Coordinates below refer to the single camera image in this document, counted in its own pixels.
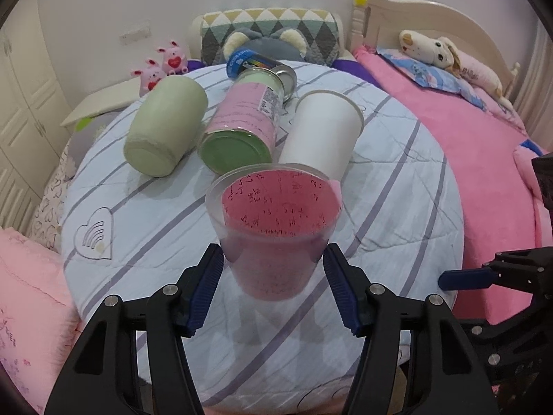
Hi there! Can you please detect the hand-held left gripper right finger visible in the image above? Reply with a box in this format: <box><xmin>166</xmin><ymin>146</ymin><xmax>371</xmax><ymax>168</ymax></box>
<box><xmin>323</xmin><ymin>243</ymin><xmax>500</xmax><ymax>415</ymax></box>

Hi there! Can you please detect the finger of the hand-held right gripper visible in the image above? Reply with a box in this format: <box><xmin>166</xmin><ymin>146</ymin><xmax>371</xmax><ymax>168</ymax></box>
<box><xmin>438</xmin><ymin>246</ymin><xmax>550</xmax><ymax>300</ymax></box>

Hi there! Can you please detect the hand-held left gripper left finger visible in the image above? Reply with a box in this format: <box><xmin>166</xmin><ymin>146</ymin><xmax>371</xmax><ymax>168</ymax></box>
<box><xmin>43</xmin><ymin>243</ymin><xmax>225</xmax><ymax>415</ymax></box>

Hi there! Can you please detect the clear plastic measuring cup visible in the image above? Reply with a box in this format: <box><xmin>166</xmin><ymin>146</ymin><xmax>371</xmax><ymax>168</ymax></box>
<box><xmin>205</xmin><ymin>163</ymin><xmax>344</xmax><ymax>302</ymax></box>

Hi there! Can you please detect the white paper cup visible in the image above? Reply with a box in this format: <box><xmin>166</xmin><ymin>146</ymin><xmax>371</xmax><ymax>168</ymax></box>
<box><xmin>278</xmin><ymin>89</ymin><xmax>364</xmax><ymax>182</ymax></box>

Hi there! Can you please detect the pale green cup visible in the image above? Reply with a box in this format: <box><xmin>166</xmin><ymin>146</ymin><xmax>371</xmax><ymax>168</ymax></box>
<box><xmin>123</xmin><ymin>75</ymin><xmax>209</xmax><ymax>178</ymax></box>

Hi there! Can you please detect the pink blanket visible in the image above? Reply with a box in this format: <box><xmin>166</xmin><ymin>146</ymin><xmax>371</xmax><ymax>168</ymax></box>
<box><xmin>352</xmin><ymin>45</ymin><xmax>553</xmax><ymax>325</ymax></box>

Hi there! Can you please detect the pink floral pillow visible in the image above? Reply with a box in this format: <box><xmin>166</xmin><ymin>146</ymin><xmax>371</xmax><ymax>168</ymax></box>
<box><xmin>0</xmin><ymin>227</ymin><xmax>83</xmax><ymax>411</ymax></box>

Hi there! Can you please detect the heart patterned pillow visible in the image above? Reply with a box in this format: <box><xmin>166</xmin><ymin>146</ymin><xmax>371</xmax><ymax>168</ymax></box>
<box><xmin>28</xmin><ymin>138</ymin><xmax>76</xmax><ymax>253</ymax></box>

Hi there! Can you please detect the pink labelled clear jar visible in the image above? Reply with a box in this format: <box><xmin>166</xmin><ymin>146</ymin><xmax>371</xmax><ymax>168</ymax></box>
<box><xmin>198</xmin><ymin>81</ymin><xmax>283</xmax><ymax>174</ymax></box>

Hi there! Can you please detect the blue printed pillow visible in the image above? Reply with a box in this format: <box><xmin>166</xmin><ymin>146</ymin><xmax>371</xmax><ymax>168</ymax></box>
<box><xmin>377</xmin><ymin>45</ymin><xmax>489</xmax><ymax>109</ymax></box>

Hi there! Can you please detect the pink bunny plush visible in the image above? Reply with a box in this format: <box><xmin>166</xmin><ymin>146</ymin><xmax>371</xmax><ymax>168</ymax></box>
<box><xmin>156</xmin><ymin>40</ymin><xmax>189</xmax><ymax>75</ymax></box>
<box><xmin>132</xmin><ymin>57</ymin><xmax>167</xmax><ymax>96</ymax></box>

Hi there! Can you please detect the purple cushion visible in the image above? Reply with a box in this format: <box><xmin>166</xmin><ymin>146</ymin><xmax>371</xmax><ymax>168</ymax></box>
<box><xmin>330</xmin><ymin>49</ymin><xmax>368</xmax><ymax>76</ymax></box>

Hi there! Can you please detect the cream dog plush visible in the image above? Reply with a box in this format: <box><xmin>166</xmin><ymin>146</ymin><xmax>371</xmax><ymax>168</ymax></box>
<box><xmin>398</xmin><ymin>29</ymin><xmax>504</xmax><ymax>98</ymax></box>

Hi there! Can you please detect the blue lidded metal can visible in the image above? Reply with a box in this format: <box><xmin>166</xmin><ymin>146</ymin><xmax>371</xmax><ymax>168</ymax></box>
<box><xmin>226</xmin><ymin>47</ymin><xmax>299</xmax><ymax>103</ymax></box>

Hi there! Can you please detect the cream wardrobe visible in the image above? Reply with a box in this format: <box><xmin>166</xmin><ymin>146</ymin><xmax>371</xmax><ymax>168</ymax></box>
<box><xmin>0</xmin><ymin>0</ymin><xmax>72</xmax><ymax>236</ymax></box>

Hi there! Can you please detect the grey plush bear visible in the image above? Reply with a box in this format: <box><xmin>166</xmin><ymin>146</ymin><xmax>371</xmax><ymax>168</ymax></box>
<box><xmin>222</xmin><ymin>27</ymin><xmax>305</xmax><ymax>63</ymax></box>

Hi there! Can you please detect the diamond patterned cushion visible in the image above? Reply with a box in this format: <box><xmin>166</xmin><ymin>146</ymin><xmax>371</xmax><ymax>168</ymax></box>
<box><xmin>190</xmin><ymin>7</ymin><xmax>345</xmax><ymax>67</ymax></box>

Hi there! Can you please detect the cream wooden headboard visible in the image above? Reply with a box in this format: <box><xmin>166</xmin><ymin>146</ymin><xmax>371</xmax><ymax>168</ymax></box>
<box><xmin>350</xmin><ymin>0</ymin><xmax>521</xmax><ymax>109</ymax></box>

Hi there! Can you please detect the white wall socket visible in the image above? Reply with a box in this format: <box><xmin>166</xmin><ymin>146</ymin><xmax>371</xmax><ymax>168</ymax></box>
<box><xmin>120</xmin><ymin>27</ymin><xmax>150</xmax><ymax>45</ymax></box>

